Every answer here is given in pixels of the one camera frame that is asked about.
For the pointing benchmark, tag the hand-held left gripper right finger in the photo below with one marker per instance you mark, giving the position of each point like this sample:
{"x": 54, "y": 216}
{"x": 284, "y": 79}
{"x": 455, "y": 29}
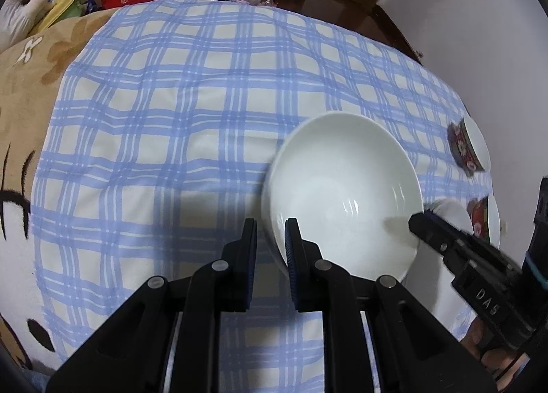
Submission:
{"x": 291, "y": 266}

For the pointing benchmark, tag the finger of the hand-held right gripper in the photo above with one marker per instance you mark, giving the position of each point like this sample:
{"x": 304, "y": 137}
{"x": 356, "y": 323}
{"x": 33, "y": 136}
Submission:
{"x": 441, "y": 236}

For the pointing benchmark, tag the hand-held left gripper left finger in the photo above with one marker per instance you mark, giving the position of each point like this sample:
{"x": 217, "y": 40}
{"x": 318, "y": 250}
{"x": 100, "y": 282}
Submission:
{"x": 252, "y": 266}

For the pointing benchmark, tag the red patterned bowl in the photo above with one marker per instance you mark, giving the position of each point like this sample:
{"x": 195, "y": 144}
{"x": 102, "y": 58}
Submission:
{"x": 464, "y": 149}
{"x": 479, "y": 217}

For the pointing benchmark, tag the large white bowl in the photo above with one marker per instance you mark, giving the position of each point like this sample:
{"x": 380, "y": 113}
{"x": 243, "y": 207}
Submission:
{"x": 342, "y": 187}

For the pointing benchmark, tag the person's right hand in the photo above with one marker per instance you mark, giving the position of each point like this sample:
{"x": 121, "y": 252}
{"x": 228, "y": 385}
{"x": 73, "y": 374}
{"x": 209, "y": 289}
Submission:
{"x": 475, "y": 341}

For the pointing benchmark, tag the blue checkered tablecloth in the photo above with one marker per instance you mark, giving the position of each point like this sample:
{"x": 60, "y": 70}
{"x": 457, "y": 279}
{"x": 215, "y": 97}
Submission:
{"x": 171, "y": 119}

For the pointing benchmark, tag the brown printed blanket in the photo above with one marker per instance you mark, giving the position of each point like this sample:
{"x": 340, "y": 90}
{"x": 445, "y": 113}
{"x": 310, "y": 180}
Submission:
{"x": 25, "y": 119}

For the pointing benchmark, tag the white plush toy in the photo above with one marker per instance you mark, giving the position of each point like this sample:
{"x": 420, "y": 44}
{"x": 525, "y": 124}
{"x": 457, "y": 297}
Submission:
{"x": 17, "y": 12}

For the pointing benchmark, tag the beige wall outlet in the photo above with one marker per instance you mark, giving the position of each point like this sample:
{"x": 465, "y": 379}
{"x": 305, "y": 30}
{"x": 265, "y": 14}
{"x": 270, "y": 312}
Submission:
{"x": 504, "y": 230}

